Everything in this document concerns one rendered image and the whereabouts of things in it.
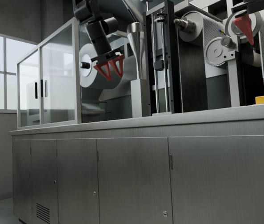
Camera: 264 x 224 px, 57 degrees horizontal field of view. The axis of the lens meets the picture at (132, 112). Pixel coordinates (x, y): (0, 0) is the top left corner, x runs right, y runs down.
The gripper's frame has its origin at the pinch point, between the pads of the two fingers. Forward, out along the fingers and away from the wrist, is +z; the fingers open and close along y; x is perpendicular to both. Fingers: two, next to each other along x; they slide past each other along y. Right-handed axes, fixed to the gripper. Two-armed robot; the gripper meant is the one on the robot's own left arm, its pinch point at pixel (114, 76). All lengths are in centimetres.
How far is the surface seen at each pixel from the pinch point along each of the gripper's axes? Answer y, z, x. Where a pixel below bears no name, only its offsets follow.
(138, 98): 35, 27, -48
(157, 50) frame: 2.9, 0.6, -37.9
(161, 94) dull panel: 35, 37, -74
